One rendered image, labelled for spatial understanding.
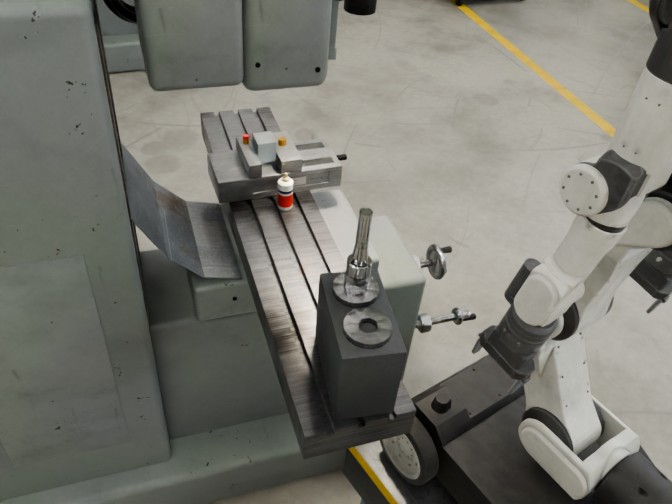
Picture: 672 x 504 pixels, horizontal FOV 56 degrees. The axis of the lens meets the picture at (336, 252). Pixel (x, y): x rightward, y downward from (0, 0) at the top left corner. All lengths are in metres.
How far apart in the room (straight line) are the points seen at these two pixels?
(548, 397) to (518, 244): 1.75
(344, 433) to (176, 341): 0.64
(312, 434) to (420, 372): 1.34
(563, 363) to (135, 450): 1.20
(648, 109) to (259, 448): 1.53
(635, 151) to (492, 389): 1.00
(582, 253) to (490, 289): 1.91
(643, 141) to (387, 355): 0.53
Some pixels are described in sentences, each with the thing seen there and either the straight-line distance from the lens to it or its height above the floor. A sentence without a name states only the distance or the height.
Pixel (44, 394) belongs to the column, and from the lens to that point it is 1.73.
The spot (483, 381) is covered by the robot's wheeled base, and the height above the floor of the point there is 0.59.
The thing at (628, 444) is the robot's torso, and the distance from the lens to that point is 1.64.
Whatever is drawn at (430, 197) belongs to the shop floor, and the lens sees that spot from 3.41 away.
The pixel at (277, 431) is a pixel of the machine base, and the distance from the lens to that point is 2.09.
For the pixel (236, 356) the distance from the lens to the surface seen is 1.83.
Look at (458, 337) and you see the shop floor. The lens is 2.70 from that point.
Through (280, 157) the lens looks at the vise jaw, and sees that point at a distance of 1.71.
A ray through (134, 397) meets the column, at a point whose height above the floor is 0.54.
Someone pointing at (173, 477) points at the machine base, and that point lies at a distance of 2.03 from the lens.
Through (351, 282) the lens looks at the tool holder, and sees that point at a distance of 1.17.
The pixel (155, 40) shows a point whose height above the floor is 1.45.
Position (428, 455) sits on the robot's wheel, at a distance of 1.66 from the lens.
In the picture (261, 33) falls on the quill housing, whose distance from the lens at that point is 1.33.
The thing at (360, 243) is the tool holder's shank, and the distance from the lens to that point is 1.12.
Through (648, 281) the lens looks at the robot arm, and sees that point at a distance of 1.60.
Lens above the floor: 1.96
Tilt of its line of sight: 41 degrees down
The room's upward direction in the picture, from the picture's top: 6 degrees clockwise
